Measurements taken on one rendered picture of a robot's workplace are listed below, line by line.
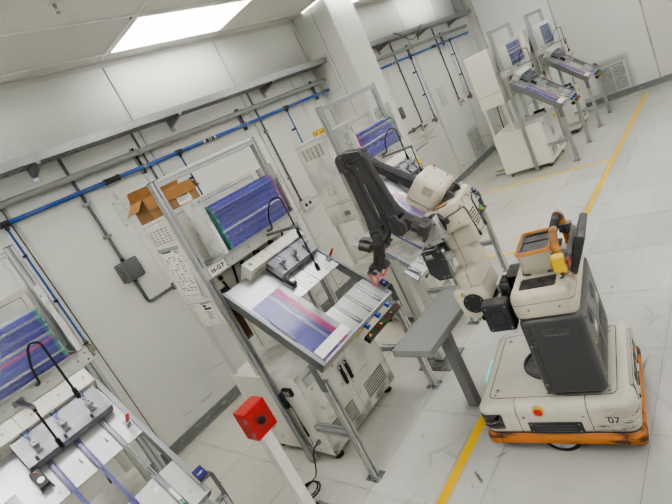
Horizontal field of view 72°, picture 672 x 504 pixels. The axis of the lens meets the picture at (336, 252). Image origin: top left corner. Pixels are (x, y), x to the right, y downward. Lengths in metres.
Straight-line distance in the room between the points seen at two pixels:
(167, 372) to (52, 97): 2.27
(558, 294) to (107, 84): 3.68
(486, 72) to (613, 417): 5.15
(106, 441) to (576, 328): 1.94
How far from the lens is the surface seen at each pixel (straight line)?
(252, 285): 2.72
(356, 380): 3.02
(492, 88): 6.75
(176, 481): 2.13
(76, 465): 2.21
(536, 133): 6.74
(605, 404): 2.30
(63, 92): 4.25
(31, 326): 2.26
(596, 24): 9.52
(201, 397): 4.26
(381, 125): 3.90
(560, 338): 2.14
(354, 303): 2.70
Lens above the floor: 1.76
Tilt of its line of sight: 14 degrees down
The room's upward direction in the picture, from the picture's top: 27 degrees counter-clockwise
